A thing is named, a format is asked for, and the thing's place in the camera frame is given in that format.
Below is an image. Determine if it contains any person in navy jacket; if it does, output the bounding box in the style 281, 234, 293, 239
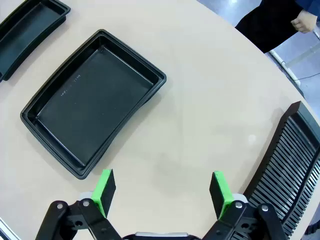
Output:
234, 0, 320, 54

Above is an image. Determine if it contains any black slotted PCB rack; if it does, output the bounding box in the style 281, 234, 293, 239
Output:
243, 100, 320, 238

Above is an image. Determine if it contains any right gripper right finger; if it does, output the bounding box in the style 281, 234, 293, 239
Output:
203, 170, 288, 240

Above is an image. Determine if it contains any person's right hand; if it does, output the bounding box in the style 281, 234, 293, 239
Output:
290, 9, 316, 33

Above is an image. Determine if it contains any person's right forearm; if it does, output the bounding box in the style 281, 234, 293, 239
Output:
294, 0, 320, 13

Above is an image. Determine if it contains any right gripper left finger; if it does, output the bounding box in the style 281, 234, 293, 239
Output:
34, 168, 123, 240

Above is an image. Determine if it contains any black ESD tray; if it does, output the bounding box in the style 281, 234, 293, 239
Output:
19, 28, 168, 181
0, 0, 72, 82

